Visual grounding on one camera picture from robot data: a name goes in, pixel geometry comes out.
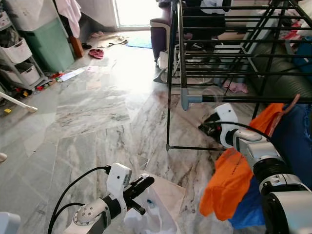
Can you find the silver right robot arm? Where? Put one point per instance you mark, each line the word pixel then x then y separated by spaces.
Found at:
pixel 273 170

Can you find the brown wooden post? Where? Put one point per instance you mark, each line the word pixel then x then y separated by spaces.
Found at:
pixel 77 47

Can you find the white drawer cart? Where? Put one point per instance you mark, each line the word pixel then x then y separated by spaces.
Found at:
pixel 19 51

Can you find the white crumpled garment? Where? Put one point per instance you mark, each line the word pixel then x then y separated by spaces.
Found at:
pixel 214 6

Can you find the white shirt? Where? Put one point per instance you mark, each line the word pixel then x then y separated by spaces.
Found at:
pixel 151 219

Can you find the white paper sheet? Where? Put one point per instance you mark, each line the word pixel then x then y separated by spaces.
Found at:
pixel 72 74

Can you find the pink hanging cloth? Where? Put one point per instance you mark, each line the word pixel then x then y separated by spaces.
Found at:
pixel 70 14

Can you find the pink paper sheet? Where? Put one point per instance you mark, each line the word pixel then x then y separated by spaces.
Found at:
pixel 92 68

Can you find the grey plastic bag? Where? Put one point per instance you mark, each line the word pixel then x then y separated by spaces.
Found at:
pixel 29 14

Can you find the black drying rack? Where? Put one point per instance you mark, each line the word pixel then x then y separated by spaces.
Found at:
pixel 187 97

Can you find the blue shirt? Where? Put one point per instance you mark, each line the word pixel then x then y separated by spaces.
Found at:
pixel 295 141

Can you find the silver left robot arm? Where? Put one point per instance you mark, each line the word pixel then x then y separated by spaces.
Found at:
pixel 92 214

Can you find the pink crumpled cloth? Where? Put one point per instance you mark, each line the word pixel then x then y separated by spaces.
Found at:
pixel 236 87

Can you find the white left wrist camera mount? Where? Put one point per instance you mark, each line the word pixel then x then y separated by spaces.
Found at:
pixel 118 178

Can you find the beige floor cloth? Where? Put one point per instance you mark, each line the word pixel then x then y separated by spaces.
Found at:
pixel 112 40

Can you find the green storage bin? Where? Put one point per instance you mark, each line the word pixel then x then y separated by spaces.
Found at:
pixel 48 46

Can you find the orange shirt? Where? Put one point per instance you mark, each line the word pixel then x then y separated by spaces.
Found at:
pixel 229 180

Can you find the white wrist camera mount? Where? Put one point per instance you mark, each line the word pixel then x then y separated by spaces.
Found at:
pixel 226 119
pixel 118 178

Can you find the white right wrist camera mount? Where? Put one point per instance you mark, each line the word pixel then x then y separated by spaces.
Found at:
pixel 226 119

